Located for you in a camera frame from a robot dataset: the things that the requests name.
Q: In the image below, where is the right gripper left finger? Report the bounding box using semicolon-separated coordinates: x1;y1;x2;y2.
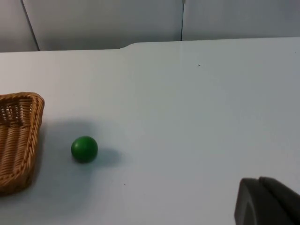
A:
234;177;296;225

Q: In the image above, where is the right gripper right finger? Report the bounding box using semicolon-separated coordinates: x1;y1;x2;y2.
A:
258;176;300;225

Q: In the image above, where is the green ball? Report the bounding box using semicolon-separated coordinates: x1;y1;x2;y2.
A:
71;135;98;164

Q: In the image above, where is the pale brown wicker basket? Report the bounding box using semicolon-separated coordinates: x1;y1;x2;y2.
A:
0;91;45;195

